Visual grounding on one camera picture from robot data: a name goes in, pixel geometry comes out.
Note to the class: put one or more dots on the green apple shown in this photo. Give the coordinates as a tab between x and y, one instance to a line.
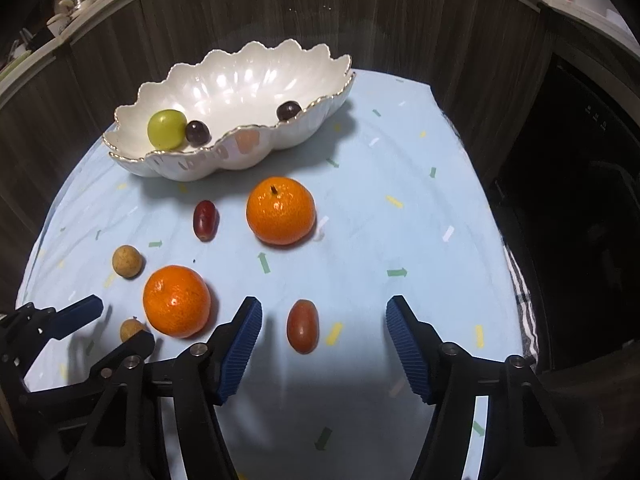
165	129

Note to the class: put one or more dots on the small tan longan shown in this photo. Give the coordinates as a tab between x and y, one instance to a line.
131	329

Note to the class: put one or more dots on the brownish red date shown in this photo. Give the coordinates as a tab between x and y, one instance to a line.
302	326

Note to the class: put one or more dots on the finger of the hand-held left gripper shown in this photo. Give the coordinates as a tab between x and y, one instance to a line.
80	311
135	344

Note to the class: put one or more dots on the dark red date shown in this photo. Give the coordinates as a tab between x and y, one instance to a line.
204	220

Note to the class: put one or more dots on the green plastic basin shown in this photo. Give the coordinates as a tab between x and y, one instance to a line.
12	64

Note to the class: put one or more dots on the large tan longan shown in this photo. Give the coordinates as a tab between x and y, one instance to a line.
127	260

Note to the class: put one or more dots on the white scalloped ceramic bowl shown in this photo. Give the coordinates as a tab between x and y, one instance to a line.
240	90

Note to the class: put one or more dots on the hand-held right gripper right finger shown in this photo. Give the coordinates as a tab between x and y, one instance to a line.
407	350

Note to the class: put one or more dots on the white ceramic cup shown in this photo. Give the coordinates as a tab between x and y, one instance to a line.
60	16

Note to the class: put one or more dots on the dark purple grape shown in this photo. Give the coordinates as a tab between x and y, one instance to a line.
288	110
197	132

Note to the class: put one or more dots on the orange with dark stem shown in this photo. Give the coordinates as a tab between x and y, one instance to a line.
281	210

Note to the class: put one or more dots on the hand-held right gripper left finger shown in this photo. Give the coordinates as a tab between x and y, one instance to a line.
240	350

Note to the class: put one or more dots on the glossy orange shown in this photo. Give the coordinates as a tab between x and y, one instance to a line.
176	300

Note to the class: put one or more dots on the light blue patterned cloth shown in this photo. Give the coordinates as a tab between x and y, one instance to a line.
375	240

